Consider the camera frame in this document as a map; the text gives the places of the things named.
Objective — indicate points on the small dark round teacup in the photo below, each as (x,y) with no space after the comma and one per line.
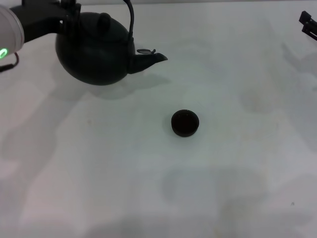
(185,122)

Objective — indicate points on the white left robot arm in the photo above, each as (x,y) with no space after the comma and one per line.
(10,32)

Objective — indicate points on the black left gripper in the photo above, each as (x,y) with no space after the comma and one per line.
(37,19)

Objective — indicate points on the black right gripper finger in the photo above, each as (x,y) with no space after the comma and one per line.
(308,22)

